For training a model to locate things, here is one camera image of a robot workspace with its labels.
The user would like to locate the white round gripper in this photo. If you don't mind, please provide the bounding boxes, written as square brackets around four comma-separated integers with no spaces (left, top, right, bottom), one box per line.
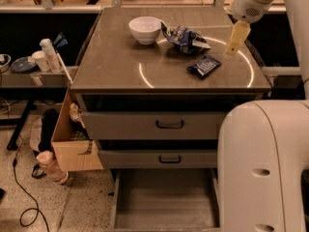
[225,0,271,56]

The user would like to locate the dark blue rxbar wrapper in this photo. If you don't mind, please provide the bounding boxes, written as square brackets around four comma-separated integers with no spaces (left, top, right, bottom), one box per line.
[186,54,221,79]

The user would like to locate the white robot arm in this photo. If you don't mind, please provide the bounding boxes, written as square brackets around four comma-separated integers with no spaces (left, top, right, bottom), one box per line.
[217,0,309,232]

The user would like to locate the grey drawer cabinet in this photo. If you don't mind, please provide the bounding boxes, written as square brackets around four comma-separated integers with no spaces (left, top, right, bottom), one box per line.
[70,6,272,232]

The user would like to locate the grey top drawer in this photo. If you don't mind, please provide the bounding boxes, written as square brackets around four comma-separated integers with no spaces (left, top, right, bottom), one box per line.
[82,111,226,140]

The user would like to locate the grey middle drawer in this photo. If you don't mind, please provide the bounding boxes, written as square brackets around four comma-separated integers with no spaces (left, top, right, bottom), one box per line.
[98,150,217,169]

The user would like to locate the grey open bottom drawer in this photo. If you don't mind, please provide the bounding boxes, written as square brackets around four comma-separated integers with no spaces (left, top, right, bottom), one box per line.
[110,169,220,232]

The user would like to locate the crumpled blue chip bag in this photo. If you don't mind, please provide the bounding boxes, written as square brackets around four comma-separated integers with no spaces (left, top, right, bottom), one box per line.
[161,22,211,55]

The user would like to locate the white ceramic bowl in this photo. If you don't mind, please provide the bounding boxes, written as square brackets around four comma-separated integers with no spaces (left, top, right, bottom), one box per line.
[128,16,161,44]

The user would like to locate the white spray bottle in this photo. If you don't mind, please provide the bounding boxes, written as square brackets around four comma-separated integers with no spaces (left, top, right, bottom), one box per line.
[40,39,61,73]

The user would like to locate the white paper cup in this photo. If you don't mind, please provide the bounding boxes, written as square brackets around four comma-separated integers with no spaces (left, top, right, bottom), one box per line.
[32,50,50,72]

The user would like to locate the brown cardboard box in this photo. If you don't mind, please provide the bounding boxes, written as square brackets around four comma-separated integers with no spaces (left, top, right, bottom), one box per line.
[51,92,102,171]

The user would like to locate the black bag on floor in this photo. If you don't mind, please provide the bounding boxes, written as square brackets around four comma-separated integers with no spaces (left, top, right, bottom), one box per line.
[30,108,59,156]

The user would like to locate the blue round plate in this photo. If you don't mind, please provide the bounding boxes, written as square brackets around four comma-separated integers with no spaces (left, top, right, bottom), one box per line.
[11,56,38,73]

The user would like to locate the pink plastic bottle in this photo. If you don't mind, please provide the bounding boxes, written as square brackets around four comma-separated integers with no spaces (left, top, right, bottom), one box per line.
[36,151,69,185]

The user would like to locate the small bowl at left edge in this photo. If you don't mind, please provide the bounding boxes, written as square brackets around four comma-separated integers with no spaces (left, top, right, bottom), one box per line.
[0,54,11,73]

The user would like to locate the grey side shelf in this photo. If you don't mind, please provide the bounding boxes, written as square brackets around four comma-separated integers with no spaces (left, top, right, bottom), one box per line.
[0,70,70,88]

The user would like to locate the black table leg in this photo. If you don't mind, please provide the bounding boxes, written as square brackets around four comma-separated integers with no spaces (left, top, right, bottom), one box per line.
[7,100,36,151]

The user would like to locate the black floor cable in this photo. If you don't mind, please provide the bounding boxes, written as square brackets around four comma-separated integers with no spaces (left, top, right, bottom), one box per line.
[12,135,51,232]

